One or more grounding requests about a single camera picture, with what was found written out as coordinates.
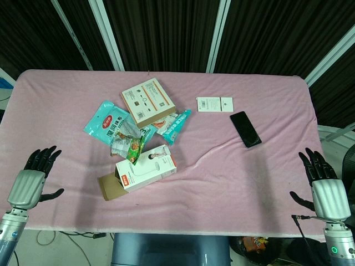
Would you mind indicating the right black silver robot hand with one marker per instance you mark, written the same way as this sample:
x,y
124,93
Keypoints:
x,y
330,198

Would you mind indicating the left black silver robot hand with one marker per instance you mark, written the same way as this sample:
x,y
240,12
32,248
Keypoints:
x,y
26,187

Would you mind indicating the green snack bag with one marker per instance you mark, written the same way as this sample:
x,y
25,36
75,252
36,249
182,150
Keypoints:
x,y
134,149

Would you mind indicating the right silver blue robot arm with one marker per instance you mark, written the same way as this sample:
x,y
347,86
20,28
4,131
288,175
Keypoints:
x,y
339,246

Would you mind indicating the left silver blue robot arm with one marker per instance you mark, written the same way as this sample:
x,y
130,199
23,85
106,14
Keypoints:
x,y
11,238

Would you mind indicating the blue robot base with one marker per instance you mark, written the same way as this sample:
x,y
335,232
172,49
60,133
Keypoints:
x,y
172,249

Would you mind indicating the black trash bin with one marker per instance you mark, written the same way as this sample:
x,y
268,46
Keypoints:
x,y
294,252

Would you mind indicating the pink table cloth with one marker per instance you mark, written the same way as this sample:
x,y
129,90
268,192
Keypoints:
x,y
249,180

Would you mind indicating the orange snack wrapper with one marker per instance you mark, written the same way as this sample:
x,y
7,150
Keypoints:
x,y
253,243

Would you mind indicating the teal cleaning cloth package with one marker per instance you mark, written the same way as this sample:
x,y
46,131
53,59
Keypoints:
x,y
106,123

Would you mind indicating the black smartphone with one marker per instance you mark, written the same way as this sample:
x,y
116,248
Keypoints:
x,y
245,129

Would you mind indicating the white lamp carton box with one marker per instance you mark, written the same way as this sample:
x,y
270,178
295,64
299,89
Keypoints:
x,y
147,173

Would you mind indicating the flat white orange box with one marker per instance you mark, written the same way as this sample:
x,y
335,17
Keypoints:
x,y
148,101

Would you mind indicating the small white flat box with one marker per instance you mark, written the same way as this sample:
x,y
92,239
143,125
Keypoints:
x,y
212,104

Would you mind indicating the teal white snack pack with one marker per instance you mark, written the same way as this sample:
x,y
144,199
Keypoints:
x,y
174,127

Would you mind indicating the white partition frame post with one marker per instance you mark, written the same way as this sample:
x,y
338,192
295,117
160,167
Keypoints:
x,y
72,33
330,58
219,36
108,36

